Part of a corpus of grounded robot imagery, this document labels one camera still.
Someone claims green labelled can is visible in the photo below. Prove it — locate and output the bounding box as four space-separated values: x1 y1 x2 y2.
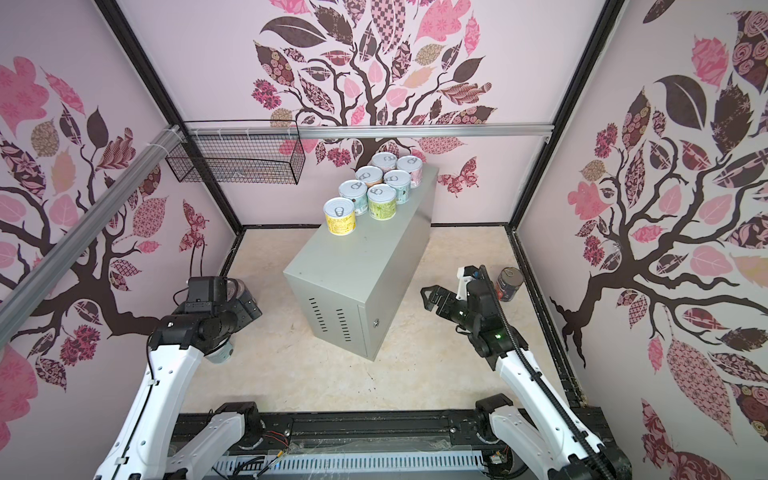
367 184 397 221

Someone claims grey teal can front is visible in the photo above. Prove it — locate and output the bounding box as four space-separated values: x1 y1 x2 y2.
384 169 411 205

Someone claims yellow labelled can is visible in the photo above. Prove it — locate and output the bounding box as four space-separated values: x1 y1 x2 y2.
323 197 356 236

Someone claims pink white labelled can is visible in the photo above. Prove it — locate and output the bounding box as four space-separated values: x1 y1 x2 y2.
397 155 423 189

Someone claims small light blue can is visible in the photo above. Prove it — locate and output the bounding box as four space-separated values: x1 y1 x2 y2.
338 180 368 216

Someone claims orange labelled can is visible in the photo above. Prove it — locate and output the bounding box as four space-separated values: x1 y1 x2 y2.
355 165 384 187

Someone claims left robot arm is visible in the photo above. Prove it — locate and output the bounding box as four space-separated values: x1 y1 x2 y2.
94 292 264 479

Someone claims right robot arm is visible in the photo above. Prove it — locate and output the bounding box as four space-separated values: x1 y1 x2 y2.
420 279 632 479

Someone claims brown labelled can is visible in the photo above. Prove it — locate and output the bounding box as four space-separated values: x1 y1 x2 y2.
496 267 525 302

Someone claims grey metal cabinet box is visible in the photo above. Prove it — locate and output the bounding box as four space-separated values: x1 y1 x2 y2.
284 165 438 361

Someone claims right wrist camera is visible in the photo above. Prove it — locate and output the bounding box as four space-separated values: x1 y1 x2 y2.
456 266 479 301

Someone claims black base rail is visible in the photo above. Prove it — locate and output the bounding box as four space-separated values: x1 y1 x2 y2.
173 410 607 457

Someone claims black wire mesh basket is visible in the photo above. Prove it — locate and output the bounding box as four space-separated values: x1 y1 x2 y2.
165 119 306 185

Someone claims white slotted cable duct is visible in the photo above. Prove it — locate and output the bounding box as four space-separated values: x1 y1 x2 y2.
205 450 487 479

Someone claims back aluminium rail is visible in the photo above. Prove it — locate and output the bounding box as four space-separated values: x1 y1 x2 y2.
188 123 554 140

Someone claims aluminium rail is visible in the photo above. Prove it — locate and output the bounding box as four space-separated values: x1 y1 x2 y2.
188 123 554 140
1 125 182 345

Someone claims left aluminium rail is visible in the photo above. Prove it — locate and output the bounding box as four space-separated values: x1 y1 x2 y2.
1 125 182 345

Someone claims black corner frame post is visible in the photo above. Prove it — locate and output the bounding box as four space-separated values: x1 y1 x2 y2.
94 0 245 235

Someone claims black right corner post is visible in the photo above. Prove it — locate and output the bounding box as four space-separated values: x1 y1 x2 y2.
507 0 626 233

